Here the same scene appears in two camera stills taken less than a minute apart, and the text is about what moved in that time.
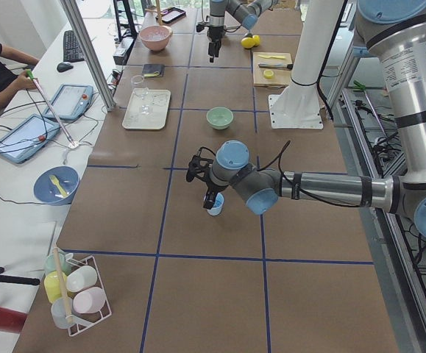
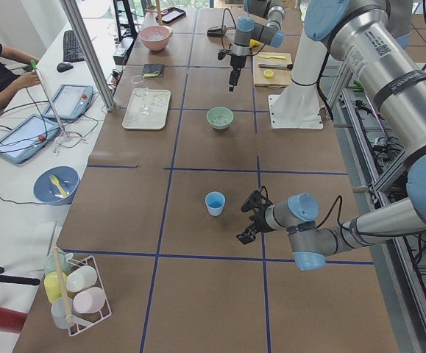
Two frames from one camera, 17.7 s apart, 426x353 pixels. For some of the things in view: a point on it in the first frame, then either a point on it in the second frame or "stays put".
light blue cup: [218, 205] stays put
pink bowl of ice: [155, 37] stays put
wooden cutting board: [271, 77] stays put
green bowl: [219, 118] stays put
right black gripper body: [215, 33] to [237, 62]
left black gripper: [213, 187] to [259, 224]
